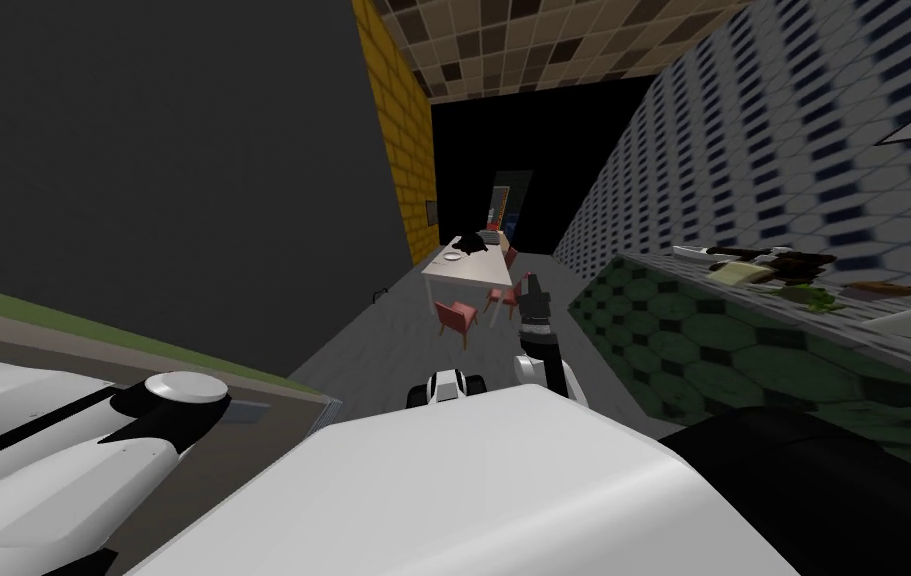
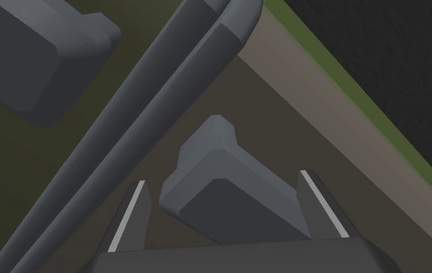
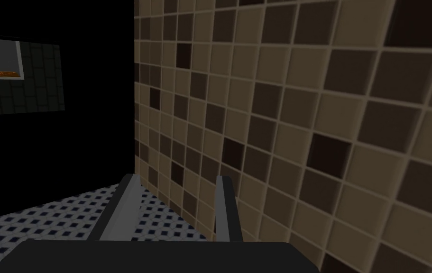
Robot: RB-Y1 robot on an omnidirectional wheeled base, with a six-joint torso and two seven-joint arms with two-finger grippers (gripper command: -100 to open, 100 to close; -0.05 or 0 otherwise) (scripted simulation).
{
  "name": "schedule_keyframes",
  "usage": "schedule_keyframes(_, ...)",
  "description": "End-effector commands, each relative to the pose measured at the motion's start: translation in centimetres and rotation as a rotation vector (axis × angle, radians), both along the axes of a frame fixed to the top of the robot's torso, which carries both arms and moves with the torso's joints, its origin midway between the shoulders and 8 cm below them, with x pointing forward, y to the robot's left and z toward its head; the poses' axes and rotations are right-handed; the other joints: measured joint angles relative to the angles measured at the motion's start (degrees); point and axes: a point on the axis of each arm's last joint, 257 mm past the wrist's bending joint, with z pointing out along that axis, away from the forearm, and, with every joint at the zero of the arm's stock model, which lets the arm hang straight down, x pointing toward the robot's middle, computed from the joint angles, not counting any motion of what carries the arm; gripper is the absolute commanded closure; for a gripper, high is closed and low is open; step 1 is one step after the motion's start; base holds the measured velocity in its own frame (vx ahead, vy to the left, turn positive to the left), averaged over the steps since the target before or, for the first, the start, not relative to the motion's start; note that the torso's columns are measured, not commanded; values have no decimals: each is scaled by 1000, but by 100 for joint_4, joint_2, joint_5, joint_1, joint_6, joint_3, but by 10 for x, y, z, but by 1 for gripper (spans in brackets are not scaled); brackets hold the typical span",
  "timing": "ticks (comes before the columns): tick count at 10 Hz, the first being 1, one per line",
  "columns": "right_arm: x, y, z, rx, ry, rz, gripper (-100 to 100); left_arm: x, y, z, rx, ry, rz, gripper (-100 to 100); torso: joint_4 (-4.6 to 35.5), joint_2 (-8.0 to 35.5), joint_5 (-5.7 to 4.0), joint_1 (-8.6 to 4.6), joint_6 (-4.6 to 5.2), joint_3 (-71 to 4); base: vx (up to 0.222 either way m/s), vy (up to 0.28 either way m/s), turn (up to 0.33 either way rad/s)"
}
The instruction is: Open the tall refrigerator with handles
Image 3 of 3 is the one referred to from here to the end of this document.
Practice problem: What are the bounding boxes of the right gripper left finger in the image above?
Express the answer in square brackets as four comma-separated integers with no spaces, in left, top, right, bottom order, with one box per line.
[86,173,143,242]

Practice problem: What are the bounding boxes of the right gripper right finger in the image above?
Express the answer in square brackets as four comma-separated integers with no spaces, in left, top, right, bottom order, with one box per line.
[213,175,244,243]

